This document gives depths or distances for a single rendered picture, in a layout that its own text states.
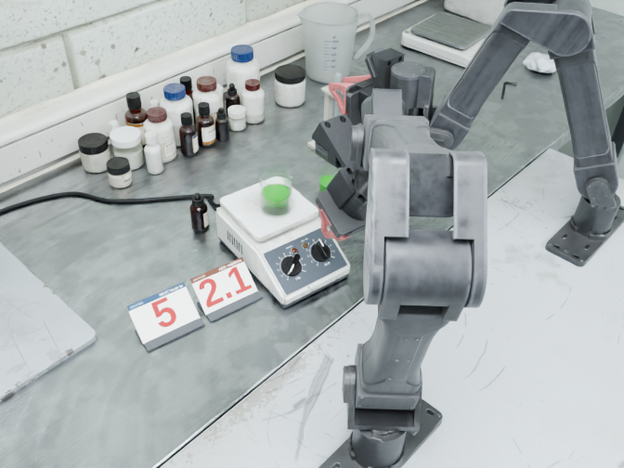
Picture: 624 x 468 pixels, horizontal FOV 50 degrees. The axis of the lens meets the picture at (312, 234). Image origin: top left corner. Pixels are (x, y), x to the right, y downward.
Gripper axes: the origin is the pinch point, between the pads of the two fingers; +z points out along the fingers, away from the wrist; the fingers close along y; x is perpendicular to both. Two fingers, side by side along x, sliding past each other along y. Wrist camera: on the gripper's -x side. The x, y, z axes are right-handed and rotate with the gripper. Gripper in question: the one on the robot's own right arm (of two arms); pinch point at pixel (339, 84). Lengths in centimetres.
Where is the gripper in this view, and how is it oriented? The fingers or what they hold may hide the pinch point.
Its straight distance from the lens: 128.8
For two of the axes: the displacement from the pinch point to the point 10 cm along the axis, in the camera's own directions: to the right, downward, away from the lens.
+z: -6.2, -5.0, 6.1
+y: -7.9, 4.0, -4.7
